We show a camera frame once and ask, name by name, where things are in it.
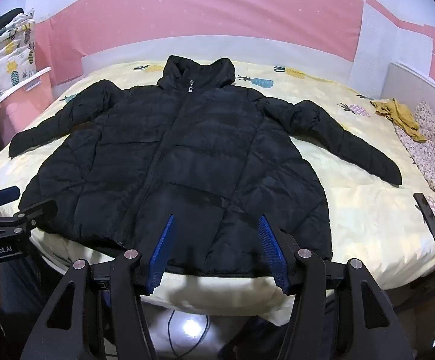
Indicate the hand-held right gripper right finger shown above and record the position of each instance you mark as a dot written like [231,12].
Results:
[273,249]

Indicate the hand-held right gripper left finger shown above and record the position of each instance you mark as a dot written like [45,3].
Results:
[162,249]

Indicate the black puffer jacket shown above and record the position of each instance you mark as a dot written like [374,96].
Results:
[202,157]

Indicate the person's dark trousers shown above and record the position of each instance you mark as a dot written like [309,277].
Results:
[22,288]

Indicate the yellow pineapple print bed sheet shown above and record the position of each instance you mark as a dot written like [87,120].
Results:
[352,213]

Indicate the pink plastic storage box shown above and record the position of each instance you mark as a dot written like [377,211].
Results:
[26,108]

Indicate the white pineapple print quilt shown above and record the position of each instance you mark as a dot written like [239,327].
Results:
[0,67]

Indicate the black remote control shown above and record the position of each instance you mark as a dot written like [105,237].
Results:
[427,215]

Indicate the mustard yellow cloth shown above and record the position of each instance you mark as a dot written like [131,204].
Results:
[405,118]

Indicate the floral print cloth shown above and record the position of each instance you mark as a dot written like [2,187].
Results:
[431,146]

